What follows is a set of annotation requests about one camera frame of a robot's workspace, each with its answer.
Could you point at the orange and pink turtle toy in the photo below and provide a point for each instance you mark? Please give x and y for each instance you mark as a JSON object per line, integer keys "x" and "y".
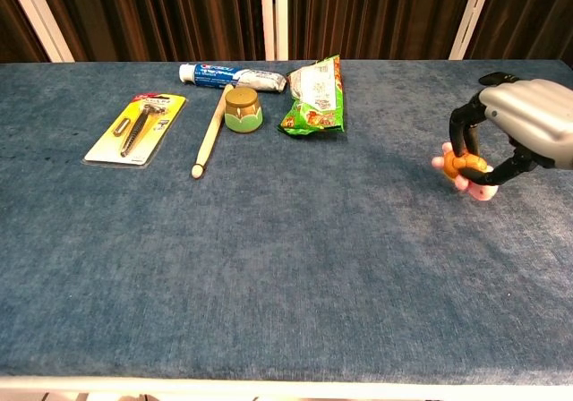
{"x": 465, "y": 164}

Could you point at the green snack bag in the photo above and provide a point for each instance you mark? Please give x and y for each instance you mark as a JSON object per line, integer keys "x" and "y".
{"x": 315, "y": 99}

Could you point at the blue fabric table cover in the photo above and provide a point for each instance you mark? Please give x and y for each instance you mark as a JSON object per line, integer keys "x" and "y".
{"x": 286, "y": 249}

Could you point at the dark brown curtain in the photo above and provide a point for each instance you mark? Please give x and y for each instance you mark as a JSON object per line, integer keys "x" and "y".
{"x": 165, "y": 14}

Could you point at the green jar with gold lid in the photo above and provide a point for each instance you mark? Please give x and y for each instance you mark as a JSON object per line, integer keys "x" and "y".
{"x": 243, "y": 112}

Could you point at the white and blue toothpaste tube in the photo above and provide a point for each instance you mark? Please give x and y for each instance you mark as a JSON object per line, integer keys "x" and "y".
{"x": 224, "y": 75}

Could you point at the razor in yellow blister pack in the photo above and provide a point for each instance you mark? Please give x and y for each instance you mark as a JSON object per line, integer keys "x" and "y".
{"x": 134, "y": 132}

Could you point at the wooden drumstick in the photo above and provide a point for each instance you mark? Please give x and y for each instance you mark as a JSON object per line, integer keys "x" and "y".
{"x": 211, "y": 132}

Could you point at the white slotted upright post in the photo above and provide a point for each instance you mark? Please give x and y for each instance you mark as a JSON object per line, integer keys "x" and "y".
{"x": 274, "y": 14}
{"x": 42, "y": 16}
{"x": 472, "y": 14}

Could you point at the silver and black right robot hand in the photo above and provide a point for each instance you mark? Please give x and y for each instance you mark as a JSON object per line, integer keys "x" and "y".
{"x": 532, "y": 110}

